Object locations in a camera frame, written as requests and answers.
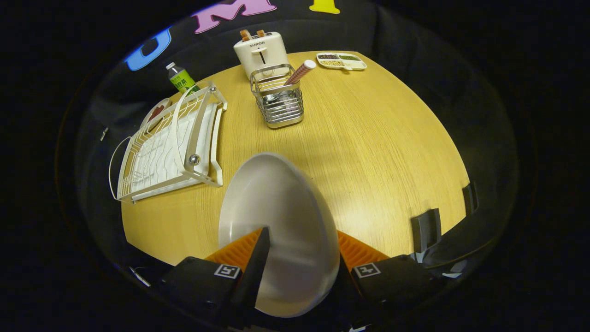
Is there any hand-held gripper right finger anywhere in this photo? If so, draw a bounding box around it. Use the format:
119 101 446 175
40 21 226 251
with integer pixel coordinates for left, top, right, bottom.
332 230 443 329

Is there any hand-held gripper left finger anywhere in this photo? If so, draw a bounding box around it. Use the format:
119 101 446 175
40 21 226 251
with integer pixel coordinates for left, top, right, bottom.
152 227 271 330

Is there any round white plate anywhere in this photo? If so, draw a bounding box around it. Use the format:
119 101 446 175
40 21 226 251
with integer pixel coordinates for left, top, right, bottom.
218 152 341 319

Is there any white wire dish rack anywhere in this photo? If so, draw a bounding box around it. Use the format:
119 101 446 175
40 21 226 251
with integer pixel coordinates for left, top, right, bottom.
108 82 228 204

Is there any metal wire basket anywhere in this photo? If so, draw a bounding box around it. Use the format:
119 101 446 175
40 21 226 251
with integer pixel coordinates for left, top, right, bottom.
250 64 305 129

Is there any checkered handle metal spoon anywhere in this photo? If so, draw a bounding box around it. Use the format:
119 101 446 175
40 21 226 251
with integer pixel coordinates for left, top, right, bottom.
264 59 317 110

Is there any small oval white dish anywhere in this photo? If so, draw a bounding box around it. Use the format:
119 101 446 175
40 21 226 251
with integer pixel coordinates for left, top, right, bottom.
140 98 171 130

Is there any green label drink bottle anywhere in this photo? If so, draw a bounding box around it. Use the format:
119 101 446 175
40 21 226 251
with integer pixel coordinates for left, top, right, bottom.
165 62 201 95

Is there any white toaster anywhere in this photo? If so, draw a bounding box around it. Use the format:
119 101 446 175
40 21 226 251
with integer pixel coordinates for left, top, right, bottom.
233 31 289 80

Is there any divided white snack tray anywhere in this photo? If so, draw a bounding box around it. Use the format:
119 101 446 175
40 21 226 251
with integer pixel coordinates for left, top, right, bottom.
316 52 367 71

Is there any black backdrop cloth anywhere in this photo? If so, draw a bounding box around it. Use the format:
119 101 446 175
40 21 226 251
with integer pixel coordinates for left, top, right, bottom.
74 0 521 222

